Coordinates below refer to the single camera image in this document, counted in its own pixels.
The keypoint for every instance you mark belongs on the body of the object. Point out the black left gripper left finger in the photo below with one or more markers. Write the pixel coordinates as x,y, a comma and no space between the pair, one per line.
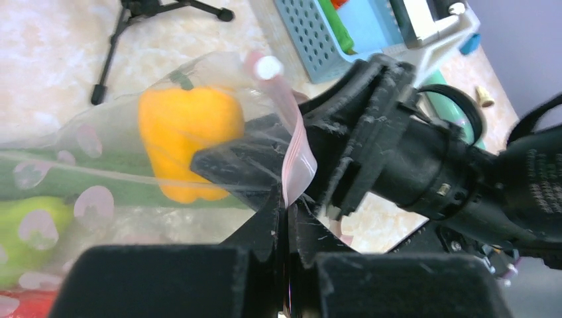
243,276

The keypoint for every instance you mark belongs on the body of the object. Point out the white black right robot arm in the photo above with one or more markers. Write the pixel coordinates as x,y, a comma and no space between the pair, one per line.
500,205

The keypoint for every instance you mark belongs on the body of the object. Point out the clear pink zip top bag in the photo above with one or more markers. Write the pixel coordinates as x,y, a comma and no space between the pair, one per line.
261,88

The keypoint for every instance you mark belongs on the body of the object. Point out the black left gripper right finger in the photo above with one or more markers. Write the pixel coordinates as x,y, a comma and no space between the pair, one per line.
329,279

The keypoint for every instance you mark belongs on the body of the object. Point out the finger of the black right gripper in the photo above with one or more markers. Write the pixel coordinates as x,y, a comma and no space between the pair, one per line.
250,167

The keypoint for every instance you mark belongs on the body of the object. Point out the teal cylinder roller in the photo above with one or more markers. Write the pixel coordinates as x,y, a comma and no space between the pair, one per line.
444,108

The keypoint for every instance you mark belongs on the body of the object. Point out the yellow bell pepper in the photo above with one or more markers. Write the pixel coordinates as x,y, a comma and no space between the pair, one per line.
175,122

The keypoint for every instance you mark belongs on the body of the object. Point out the blue cube block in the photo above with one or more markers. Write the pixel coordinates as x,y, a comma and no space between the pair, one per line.
471,45

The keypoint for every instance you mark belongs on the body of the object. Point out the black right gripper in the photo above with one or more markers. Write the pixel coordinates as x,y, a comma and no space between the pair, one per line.
366,138

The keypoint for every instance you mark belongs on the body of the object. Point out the small wooden cylinder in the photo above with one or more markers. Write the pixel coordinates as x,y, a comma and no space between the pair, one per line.
484,97

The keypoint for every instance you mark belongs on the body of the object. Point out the light blue perforated plastic basket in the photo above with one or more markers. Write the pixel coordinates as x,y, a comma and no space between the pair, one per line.
368,23

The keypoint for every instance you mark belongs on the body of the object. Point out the wrinkled orange-red chili pepper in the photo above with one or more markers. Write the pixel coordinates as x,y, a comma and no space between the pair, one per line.
338,3

